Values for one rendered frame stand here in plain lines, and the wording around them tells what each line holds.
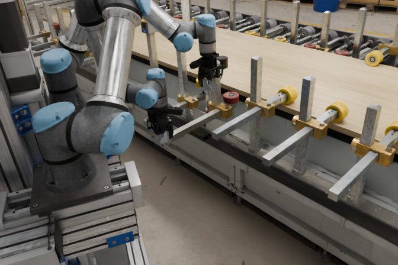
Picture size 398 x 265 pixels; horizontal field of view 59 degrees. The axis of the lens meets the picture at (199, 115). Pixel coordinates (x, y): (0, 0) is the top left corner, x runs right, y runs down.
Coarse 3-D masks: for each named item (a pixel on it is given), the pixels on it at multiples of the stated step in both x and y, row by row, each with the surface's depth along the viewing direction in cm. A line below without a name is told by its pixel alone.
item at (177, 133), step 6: (234, 108) 181; (210, 114) 171; (216, 114) 173; (198, 120) 167; (204, 120) 168; (210, 120) 171; (186, 126) 162; (192, 126) 164; (198, 126) 166; (174, 132) 158; (180, 132) 159; (186, 132) 162; (174, 138) 158
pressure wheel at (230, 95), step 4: (228, 92) 180; (232, 92) 180; (236, 92) 180; (224, 96) 177; (228, 96) 176; (232, 96) 177; (236, 96) 176; (224, 100) 177; (228, 100) 176; (232, 100) 175; (236, 100) 176
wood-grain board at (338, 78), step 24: (144, 48) 253; (168, 48) 250; (192, 48) 247; (216, 48) 244; (240, 48) 242; (264, 48) 239; (288, 48) 236; (192, 72) 208; (240, 72) 204; (264, 72) 202; (288, 72) 201; (312, 72) 199; (336, 72) 197; (360, 72) 195; (384, 72) 193; (264, 96) 176; (336, 96) 171; (360, 96) 170; (384, 96) 169; (360, 120) 151; (384, 120) 150
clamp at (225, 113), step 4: (208, 104) 180; (212, 104) 178; (220, 104) 177; (224, 104) 177; (212, 108) 178; (216, 108) 176; (220, 108) 174; (224, 108) 173; (232, 108) 174; (224, 112) 172; (228, 112) 173; (232, 112) 175; (220, 116) 176; (224, 116) 174; (228, 116) 174
